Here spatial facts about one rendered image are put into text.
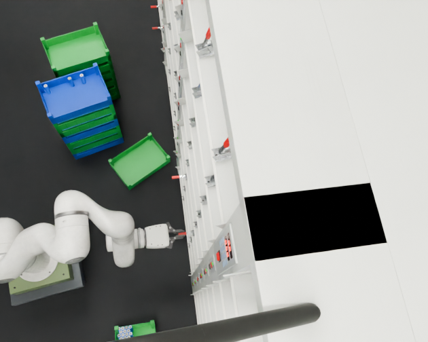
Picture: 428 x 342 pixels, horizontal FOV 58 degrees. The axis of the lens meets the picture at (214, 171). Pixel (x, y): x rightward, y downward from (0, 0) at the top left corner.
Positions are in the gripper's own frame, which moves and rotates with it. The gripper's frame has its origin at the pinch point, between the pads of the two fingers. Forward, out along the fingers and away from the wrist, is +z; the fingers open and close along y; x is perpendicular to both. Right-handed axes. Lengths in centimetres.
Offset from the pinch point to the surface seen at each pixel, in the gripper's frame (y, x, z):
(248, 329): 33, 127, -15
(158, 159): -55, -50, 1
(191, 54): -40, 75, -3
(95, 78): -84, -6, -32
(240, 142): 7, 119, -9
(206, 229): 9, 56, -1
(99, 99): -72, -6, -31
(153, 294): 22, -52, -9
